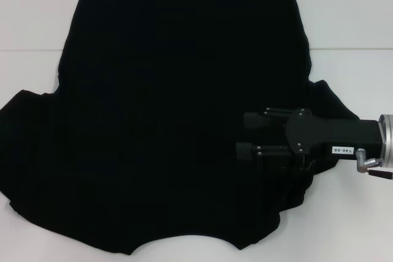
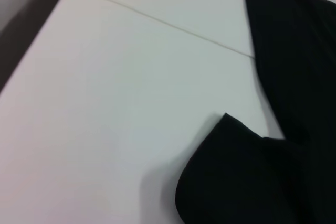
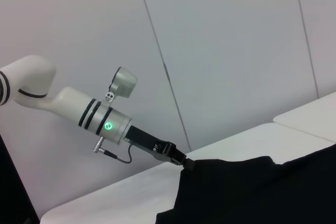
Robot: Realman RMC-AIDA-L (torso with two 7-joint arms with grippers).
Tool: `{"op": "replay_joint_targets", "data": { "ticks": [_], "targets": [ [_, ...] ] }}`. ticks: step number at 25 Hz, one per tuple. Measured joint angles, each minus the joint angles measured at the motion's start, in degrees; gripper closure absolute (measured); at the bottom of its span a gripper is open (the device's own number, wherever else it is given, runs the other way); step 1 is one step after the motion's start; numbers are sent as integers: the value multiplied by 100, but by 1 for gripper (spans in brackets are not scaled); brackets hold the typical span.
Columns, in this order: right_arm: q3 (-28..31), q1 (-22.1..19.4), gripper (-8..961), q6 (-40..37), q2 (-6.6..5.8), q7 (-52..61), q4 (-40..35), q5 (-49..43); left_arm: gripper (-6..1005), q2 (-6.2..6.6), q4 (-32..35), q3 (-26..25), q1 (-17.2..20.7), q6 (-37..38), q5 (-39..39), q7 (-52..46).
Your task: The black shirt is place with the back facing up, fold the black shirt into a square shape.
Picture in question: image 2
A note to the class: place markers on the black T-shirt with FREE print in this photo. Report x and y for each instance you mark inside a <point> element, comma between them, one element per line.
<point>288,77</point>

